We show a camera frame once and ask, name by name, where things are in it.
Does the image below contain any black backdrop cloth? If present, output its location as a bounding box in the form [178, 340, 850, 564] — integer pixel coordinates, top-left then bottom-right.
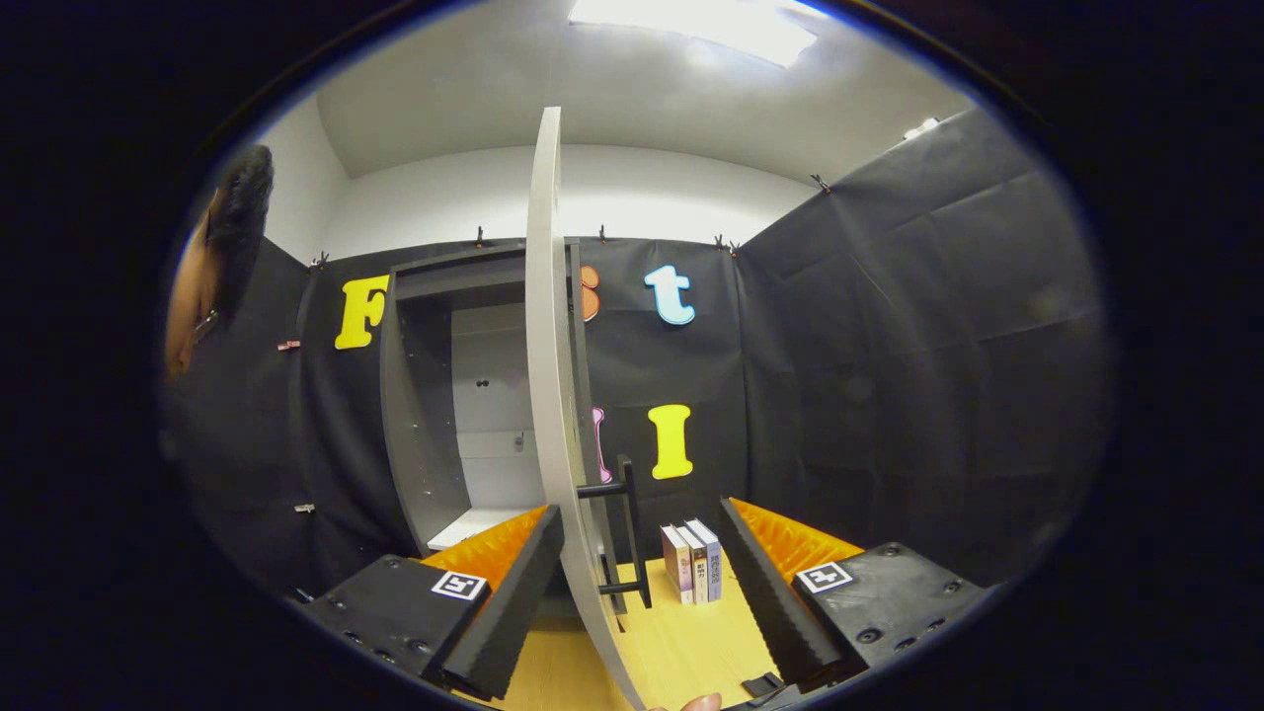
[158, 107, 1117, 603]

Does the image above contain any grey cabinet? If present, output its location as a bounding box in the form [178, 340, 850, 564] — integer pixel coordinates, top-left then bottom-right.
[380, 237, 603, 593]

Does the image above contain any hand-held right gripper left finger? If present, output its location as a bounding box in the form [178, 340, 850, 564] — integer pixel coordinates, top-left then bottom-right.
[296, 504, 567, 702]

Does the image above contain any long ceiling light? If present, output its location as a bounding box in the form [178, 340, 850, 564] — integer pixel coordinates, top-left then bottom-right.
[568, 0, 821, 68]

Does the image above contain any black door handle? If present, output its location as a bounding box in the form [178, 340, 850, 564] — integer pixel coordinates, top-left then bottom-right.
[576, 454, 653, 610]

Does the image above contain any white cabinet shelf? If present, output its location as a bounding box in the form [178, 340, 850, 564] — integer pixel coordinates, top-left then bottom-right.
[427, 507, 536, 552]

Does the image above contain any person's head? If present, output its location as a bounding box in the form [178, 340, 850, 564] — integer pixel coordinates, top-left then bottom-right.
[163, 143, 276, 383]

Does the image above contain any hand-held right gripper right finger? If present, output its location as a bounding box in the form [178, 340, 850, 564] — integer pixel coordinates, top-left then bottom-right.
[718, 497, 993, 694]

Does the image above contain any grey blue book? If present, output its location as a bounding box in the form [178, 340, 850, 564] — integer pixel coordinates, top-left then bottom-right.
[686, 518, 724, 602]

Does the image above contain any beige cabinet door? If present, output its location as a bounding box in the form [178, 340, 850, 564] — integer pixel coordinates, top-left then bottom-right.
[523, 107, 648, 711]

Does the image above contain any dark spine book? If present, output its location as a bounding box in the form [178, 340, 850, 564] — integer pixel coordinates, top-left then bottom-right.
[677, 523, 710, 605]

